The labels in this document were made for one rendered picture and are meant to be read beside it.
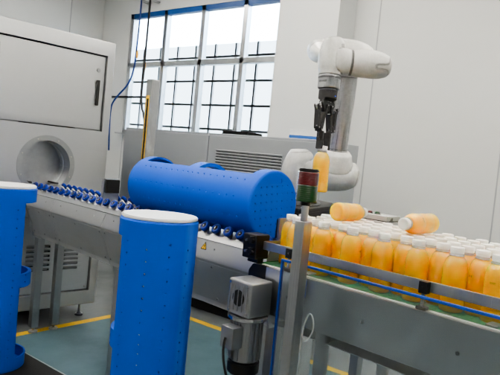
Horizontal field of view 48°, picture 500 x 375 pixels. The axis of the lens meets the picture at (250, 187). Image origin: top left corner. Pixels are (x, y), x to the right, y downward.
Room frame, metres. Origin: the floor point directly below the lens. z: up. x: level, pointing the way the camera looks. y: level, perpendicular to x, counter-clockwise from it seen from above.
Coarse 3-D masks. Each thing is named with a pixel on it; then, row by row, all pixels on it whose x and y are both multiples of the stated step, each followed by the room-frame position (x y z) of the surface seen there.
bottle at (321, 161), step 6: (318, 150) 2.21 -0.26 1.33; (324, 150) 2.20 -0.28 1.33; (318, 156) 2.19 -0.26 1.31; (324, 156) 2.18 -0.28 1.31; (312, 162) 2.21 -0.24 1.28; (318, 162) 2.18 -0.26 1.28; (324, 162) 2.18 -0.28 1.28; (312, 168) 2.20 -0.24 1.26; (318, 168) 2.18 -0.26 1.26; (324, 168) 2.18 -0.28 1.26; (324, 174) 2.18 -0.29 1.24; (318, 180) 2.17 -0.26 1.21; (324, 180) 2.18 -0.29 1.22; (318, 186) 2.17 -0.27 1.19; (324, 186) 2.18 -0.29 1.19; (324, 192) 2.19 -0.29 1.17
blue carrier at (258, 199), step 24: (144, 168) 2.72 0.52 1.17; (168, 168) 2.61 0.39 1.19; (192, 168) 2.51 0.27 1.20; (216, 168) 2.60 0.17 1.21; (144, 192) 2.67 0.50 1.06; (168, 192) 2.53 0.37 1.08; (192, 192) 2.41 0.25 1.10; (216, 192) 2.31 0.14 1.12; (240, 192) 2.21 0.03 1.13; (264, 192) 2.22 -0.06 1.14; (288, 192) 2.32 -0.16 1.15; (216, 216) 2.32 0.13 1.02; (240, 216) 2.20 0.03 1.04; (264, 216) 2.23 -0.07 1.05
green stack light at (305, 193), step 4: (300, 188) 1.66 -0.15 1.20; (304, 188) 1.65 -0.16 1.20; (308, 188) 1.65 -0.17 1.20; (312, 188) 1.66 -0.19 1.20; (316, 188) 1.67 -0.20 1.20; (296, 192) 1.69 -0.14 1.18; (300, 192) 1.66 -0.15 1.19; (304, 192) 1.65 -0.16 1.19; (308, 192) 1.65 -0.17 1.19; (312, 192) 1.66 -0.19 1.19; (316, 192) 1.67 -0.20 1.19; (296, 196) 1.67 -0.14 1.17; (300, 196) 1.66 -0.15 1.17; (304, 196) 1.65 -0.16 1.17; (308, 196) 1.65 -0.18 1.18; (312, 196) 1.66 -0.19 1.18; (316, 196) 1.67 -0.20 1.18; (296, 200) 1.67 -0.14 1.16; (300, 200) 1.66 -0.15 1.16; (304, 200) 1.65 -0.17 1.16; (308, 200) 1.65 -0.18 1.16; (312, 200) 1.66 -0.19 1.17; (316, 200) 1.68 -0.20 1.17
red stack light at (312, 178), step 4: (300, 172) 1.67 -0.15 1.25; (304, 172) 1.66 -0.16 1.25; (308, 172) 1.65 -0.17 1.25; (300, 176) 1.67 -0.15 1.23; (304, 176) 1.66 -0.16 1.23; (308, 176) 1.65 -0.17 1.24; (312, 176) 1.65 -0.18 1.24; (316, 176) 1.66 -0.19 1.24; (300, 180) 1.67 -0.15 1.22; (304, 180) 1.66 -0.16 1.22; (308, 180) 1.65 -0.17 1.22; (312, 180) 1.65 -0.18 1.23; (316, 180) 1.66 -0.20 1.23; (300, 184) 1.66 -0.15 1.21; (304, 184) 1.66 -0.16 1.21; (308, 184) 1.65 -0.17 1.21; (312, 184) 1.66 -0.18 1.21; (316, 184) 1.67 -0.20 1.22
